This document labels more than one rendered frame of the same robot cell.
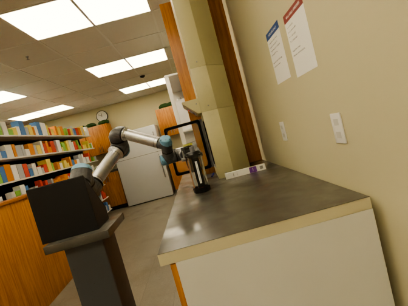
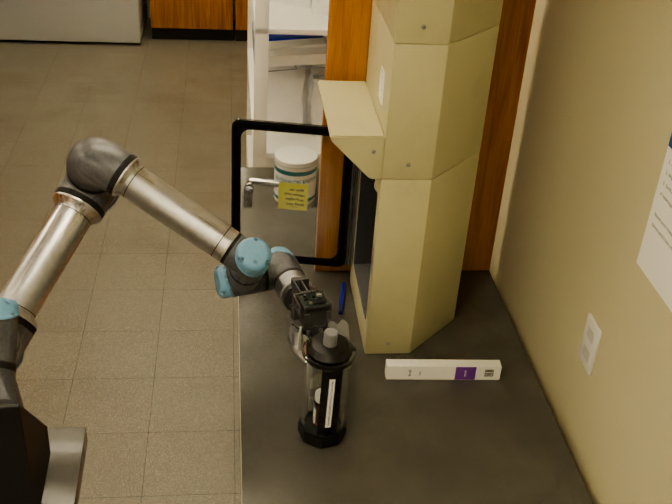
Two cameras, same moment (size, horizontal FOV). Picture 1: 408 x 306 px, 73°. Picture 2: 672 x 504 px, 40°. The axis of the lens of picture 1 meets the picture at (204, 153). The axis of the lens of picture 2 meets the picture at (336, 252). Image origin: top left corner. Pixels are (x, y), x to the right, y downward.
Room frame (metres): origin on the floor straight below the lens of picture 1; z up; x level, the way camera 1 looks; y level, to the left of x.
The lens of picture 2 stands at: (0.16, 0.24, 2.29)
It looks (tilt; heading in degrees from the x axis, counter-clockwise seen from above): 31 degrees down; 353
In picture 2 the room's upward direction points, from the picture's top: 4 degrees clockwise
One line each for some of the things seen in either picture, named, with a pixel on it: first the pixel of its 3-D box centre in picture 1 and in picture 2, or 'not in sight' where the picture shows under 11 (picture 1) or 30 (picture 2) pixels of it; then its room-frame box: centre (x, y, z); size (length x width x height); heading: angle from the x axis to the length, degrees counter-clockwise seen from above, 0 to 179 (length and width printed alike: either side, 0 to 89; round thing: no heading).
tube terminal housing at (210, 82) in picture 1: (220, 121); (421, 181); (2.06, -0.18, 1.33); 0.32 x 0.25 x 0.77; 1
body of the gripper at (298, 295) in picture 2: (187, 153); (306, 307); (1.75, 0.10, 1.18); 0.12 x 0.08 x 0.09; 16
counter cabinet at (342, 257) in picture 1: (246, 244); not in sight; (1.88, -0.12, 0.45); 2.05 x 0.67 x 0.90; 1
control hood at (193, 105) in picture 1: (192, 109); (348, 127); (2.06, 0.00, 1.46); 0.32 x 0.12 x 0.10; 1
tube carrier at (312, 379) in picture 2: (197, 171); (325, 389); (1.62, 0.06, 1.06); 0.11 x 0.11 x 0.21
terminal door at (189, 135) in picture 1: (187, 148); (290, 195); (2.23, 0.12, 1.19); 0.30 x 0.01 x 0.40; 81
